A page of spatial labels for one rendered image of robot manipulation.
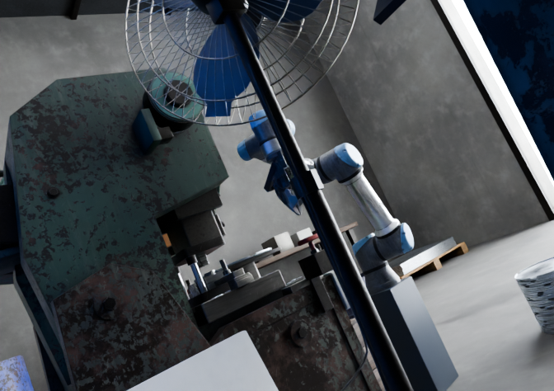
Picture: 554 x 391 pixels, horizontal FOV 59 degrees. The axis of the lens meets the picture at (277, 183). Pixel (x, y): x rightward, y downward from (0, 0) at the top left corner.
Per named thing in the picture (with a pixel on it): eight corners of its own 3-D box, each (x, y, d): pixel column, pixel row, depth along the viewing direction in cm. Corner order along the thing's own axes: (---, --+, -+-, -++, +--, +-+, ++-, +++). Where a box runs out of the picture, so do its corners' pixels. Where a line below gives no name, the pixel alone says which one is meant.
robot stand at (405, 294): (424, 381, 215) (379, 285, 223) (459, 375, 203) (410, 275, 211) (404, 401, 203) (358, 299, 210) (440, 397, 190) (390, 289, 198)
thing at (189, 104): (153, 187, 208) (140, 150, 212) (213, 113, 156) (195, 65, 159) (113, 195, 198) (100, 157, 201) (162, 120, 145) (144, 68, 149)
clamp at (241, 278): (232, 290, 163) (219, 261, 165) (254, 280, 150) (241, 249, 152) (216, 297, 160) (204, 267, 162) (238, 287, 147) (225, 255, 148)
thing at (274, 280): (230, 308, 194) (224, 294, 195) (287, 285, 159) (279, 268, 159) (161, 340, 176) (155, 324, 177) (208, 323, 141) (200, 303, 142)
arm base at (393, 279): (380, 286, 221) (371, 266, 222) (406, 277, 211) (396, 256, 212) (362, 298, 210) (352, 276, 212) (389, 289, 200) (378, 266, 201)
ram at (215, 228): (216, 242, 185) (187, 173, 190) (232, 232, 173) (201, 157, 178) (176, 258, 175) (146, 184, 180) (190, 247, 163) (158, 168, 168)
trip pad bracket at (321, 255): (333, 307, 160) (309, 252, 163) (351, 302, 152) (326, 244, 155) (321, 314, 156) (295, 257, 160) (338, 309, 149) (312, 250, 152)
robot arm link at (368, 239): (368, 267, 220) (354, 240, 222) (393, 257, 213) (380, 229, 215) (358, 274, 210) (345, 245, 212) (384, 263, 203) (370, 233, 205)
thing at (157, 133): (204, 143, 167) (180, 86, 171) (217, 127, 158) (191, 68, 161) (143, 156, 154) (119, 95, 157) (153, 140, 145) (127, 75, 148)
